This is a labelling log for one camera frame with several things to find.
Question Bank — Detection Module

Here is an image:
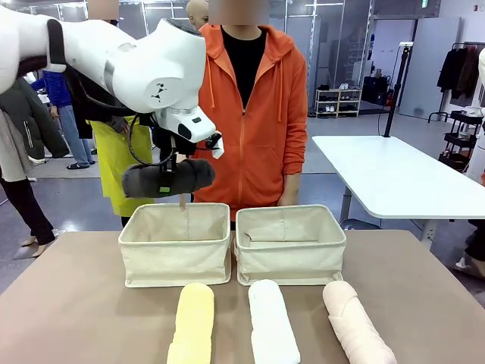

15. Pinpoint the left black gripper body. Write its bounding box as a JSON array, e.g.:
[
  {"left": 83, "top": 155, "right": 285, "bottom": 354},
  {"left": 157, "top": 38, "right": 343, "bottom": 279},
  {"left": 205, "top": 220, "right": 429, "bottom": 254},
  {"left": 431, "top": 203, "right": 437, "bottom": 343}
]
[{"left": 153, "top": 124, "right": 180, "bottom": 174}]

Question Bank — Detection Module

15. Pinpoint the dark grey towel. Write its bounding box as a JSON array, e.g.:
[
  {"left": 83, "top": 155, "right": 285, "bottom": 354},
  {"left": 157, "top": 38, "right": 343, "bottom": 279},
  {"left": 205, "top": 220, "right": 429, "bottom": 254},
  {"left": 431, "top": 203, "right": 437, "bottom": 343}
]
[{"left": 121, "top": 158, "right": 216, "bottom": 199}]

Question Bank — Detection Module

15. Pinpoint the yellow towel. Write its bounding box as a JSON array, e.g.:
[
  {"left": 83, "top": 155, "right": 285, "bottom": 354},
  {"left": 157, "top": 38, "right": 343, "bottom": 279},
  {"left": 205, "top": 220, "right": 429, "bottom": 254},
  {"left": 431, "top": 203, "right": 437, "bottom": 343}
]
[{"left": 166, "top": 282, "right": 216, "bottom": 364}]

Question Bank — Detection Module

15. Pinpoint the white towel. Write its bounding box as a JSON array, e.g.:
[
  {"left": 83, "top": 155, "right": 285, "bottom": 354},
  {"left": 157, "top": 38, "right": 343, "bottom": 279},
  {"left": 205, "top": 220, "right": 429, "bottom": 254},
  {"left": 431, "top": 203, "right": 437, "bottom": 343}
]
[{"left": 248, "top": 279, "right": 302, "bottom": 364}]

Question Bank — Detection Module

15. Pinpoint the pink towel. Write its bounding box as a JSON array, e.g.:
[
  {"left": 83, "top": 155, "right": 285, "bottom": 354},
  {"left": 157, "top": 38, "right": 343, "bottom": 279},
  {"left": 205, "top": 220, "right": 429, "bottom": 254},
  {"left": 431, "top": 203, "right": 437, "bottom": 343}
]
[{"left": 322, "top": 281, "right": 397, "bottom": 364}]

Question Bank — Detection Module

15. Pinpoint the person's left forearm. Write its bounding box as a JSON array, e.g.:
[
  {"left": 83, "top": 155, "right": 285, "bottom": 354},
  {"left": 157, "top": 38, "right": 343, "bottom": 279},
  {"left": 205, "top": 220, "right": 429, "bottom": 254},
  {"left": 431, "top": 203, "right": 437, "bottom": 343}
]
[{"left": 282, "top": 121, "right": 308, "bottom": 179}]

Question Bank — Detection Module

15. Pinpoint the person's left hand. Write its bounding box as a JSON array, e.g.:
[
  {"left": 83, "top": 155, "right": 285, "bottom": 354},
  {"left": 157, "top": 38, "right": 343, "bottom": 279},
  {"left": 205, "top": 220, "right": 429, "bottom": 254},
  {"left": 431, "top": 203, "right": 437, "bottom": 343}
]
[{"left": 278, "top": 174, "right": 302, "bottom": 208}]

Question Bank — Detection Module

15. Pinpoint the mannequin with yellow skirt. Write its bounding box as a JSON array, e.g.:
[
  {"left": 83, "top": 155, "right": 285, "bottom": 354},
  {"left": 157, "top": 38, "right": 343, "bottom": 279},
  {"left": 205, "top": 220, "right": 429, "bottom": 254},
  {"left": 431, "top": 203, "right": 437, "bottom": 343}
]
[{"left": 66, "top": 0, "right": 156, "bottom": 228}]

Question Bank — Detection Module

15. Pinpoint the beige fabric basket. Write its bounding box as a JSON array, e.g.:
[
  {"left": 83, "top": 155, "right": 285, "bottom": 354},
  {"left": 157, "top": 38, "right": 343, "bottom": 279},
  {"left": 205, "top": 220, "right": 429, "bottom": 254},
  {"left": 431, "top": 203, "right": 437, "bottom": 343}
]
[
  {"left": 233, "top": 204, "right": 346, "bottom": 286},
  {"left": 117, "top": 202, "right": 232, "bottom": 289}
]

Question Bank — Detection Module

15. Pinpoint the person in orange hoodie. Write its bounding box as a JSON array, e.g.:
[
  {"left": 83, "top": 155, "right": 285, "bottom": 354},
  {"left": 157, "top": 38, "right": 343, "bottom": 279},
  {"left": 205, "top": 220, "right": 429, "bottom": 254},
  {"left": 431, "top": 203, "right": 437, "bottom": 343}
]
[{"left": 191, "top": 0, "right": 308, "bottom": 221}]

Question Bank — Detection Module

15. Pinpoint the person in blue jacket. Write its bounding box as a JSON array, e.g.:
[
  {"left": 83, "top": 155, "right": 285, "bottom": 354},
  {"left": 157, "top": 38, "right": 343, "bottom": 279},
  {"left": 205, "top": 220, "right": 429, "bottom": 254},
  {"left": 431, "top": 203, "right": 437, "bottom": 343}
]
[{"left": 41, "top": 70, "right": 96, "bottom": 171}]

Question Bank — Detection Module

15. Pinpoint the wooden shoe rack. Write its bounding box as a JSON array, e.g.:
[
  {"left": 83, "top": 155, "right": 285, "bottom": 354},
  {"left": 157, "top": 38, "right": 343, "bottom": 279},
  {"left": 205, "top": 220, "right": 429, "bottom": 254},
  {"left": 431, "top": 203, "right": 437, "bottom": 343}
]
[{"left": 314, "top": 87, "right": 363, "bottom": 118}]

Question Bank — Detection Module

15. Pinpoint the grey round seat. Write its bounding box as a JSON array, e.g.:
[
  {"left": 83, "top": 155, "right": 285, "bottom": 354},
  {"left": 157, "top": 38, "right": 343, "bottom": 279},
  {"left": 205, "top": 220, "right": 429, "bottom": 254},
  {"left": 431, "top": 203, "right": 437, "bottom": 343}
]
[{"left": 339, "top": 218, "right": 383, "bottom": 231}]

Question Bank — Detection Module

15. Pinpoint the black bag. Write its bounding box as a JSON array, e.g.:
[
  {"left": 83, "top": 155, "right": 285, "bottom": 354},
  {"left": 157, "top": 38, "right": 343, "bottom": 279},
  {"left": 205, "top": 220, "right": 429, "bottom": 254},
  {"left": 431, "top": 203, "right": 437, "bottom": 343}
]
[{"left": 362, "top": 74, "right": 392, "bottom": 104}]

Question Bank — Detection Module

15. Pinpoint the white table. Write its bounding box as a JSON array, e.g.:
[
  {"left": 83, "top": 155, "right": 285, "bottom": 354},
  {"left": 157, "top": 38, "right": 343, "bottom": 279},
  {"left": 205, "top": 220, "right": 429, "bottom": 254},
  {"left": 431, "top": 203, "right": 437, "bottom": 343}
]
[{"left": 311, "top": 135, "right": 485, "bottom": 251}]

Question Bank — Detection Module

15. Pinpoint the black utility cart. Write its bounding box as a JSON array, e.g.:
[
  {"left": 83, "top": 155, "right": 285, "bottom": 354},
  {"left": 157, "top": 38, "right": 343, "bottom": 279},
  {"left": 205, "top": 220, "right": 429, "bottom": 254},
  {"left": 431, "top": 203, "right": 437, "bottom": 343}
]
[{"left": 439, "top": 109, "right": 484, "bottom": 164}]

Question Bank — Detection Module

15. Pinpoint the rack of dark clothes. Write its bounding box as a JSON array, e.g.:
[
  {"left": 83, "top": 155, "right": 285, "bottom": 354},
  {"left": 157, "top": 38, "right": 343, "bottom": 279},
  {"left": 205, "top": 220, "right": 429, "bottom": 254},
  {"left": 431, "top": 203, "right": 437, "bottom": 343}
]
[{"left": 436, "top": 41, "right": 482, "bottom": 102}]

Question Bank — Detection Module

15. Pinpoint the person in black clothes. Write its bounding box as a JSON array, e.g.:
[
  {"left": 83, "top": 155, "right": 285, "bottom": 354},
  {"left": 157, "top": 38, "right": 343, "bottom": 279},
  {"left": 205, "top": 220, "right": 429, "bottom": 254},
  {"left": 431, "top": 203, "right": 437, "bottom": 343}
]
[{"left": 453, "top": 218, "right": 485, "bottom": 276}]

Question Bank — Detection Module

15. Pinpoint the thin black camera cable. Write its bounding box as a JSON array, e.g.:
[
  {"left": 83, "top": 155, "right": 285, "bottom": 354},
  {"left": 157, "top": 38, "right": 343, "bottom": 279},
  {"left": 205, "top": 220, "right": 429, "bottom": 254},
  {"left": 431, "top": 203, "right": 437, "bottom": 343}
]
[{"left": 127, "top": 112, "right": 162, "bottom": 167}]

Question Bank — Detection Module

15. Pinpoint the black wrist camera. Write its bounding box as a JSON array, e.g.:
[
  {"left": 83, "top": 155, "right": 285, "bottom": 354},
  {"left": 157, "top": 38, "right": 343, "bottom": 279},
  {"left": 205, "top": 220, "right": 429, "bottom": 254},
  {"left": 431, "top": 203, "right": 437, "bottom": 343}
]
[{"left": 196, "top": 130, "right": 225, "bottom": 159}]

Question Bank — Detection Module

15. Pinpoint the black camera pole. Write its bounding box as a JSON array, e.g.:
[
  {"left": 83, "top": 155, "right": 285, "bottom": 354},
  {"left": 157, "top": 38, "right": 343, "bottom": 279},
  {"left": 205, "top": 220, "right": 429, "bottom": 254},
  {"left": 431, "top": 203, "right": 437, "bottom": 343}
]
[{"left": 383, "top": 41, "right": 414, "bottom": 138}]

